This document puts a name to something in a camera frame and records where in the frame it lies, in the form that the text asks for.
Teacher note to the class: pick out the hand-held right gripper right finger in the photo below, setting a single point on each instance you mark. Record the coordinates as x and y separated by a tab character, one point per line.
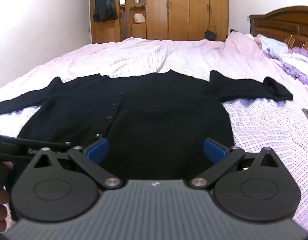
215	151

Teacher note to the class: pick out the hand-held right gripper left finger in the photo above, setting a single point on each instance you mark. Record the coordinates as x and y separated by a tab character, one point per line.
97	151

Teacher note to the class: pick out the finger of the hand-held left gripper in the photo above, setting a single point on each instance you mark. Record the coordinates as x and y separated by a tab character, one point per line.
14	147

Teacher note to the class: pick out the black button cardigan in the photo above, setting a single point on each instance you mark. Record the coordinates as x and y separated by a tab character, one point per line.
156	105

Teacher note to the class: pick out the person's left hand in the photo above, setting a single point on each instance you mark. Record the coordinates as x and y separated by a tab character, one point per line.
0	205

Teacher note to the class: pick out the pink checkered bed sheet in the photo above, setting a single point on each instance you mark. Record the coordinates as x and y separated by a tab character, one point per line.
144	55

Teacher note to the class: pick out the small black bag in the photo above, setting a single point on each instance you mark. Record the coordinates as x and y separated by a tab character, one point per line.
210	35

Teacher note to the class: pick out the white and purple pillows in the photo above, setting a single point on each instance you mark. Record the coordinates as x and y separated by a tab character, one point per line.
298	65

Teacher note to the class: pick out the light blue white cloth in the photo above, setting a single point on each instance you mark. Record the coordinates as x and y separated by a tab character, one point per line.
273	46

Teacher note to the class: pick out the small dark cloth item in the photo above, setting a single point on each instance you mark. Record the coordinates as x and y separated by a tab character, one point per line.
233	31

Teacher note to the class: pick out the red and white box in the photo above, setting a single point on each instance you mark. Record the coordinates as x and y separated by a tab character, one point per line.
139	18

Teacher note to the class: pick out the dark wooden headboard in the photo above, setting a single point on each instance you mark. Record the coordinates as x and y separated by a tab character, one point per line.
281	22

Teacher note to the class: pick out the wooden wardrobe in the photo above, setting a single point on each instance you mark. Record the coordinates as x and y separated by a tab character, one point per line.
184	7

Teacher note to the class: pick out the hanging black coat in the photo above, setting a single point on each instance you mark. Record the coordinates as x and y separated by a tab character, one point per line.
104	2

